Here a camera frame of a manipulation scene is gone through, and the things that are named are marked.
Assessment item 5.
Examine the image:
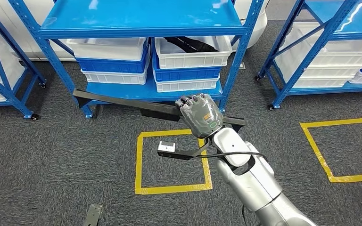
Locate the black plastic plate part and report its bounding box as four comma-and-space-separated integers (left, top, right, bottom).
72, 89, 247, 133

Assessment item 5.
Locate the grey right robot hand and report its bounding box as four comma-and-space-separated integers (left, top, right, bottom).
174, 93, 224, 140

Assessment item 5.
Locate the blue metal shelf rack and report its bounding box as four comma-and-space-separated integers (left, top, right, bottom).
0, 0, 47, 120
255, 0, 362, 110
8, 0, 264, 119

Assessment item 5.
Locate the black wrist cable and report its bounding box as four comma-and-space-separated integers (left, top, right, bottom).
197, 151, 267, 161

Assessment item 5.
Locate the white car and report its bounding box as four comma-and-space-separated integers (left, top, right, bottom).
0, 0, 268, 62

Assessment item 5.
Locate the black plastic trim part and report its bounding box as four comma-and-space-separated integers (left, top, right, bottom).
164, 36, 219, 53

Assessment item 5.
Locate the black camera bracket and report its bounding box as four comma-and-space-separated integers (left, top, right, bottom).
156, 138, 213, 161

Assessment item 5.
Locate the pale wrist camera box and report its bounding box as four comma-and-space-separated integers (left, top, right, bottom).
158, 141, 176, 153

